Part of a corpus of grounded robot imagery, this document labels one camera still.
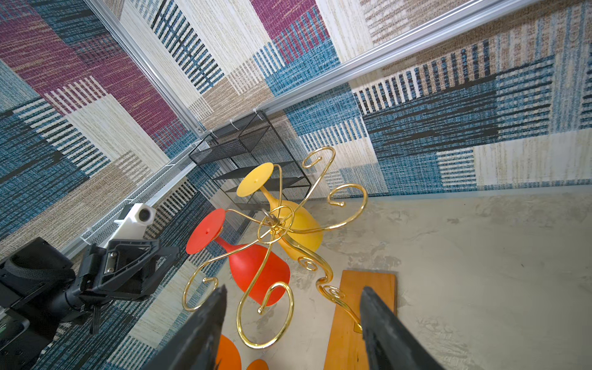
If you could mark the gold wire wine glass rack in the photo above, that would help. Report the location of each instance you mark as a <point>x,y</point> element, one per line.
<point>346,348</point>

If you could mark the orange wine glass front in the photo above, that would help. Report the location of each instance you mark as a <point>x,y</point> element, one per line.
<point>228,357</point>

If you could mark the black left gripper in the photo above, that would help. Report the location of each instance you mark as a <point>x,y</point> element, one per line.
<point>112,274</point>

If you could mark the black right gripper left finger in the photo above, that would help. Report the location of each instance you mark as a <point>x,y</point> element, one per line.
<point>195,346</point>

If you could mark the black mesh shelf rack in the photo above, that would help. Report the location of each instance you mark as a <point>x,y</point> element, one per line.
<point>228,155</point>

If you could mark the red wine glass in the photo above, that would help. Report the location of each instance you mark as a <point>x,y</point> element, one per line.
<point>244,265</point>

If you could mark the yellow wine glass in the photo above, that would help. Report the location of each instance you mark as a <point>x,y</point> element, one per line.
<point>302,220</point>

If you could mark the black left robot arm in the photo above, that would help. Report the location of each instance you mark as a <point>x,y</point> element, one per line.
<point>40,290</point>

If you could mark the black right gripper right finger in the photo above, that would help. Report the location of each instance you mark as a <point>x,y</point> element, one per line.
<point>389,344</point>

